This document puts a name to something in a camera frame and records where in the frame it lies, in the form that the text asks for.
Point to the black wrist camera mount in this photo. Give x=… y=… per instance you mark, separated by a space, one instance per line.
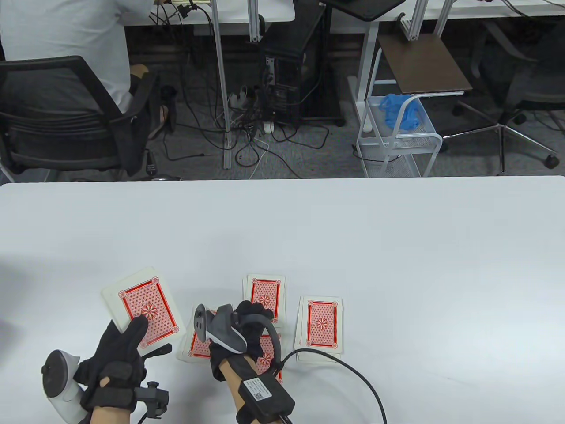
x=152 y=397

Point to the dark grey office chair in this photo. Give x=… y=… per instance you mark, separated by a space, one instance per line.
x=529 y=84

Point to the dark grey right controller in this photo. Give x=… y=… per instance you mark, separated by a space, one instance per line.
x=220 y=329

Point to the black mesh office chair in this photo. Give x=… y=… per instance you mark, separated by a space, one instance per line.
x=62 y=137

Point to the black computer tower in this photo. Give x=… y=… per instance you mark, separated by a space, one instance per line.
x=300 y=57

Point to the deck of red-backed playing cards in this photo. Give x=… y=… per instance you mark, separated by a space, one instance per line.
x=145 y=300

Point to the person's left hand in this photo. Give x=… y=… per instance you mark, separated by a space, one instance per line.
x=110 y=349

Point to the grey and white left controller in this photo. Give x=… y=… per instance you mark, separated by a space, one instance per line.
x=57 y=371

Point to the person's right hand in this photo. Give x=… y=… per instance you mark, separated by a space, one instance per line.
x=256 y=331

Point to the short aluminium profile post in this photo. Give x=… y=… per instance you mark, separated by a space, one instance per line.
x=442 y=17
x=417 y=22
x=254 y=22

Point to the blue plastic bag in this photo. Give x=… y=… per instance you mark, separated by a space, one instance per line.
x=399 y=112

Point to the person's right forearm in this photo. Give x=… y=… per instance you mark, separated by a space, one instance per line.
x=234 y=388

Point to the white power strip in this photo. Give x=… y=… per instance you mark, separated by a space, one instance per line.
x=238 y=99

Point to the brown wooden board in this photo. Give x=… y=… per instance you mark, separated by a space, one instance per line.
x=419 y=66

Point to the black tray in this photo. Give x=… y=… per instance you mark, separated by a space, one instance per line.
x=366 y=9

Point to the long aluminium profile post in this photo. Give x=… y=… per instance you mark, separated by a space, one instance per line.
x=219 y=66

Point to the white office desk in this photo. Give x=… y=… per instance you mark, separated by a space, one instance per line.
x=463 y=13
x=238 y=13

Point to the person's left forearm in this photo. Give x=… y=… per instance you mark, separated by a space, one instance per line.
x=110 y=417

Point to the white plug adapter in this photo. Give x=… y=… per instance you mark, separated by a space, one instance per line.
x=269 y=127

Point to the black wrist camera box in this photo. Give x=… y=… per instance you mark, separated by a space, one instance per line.
x=267 y=397

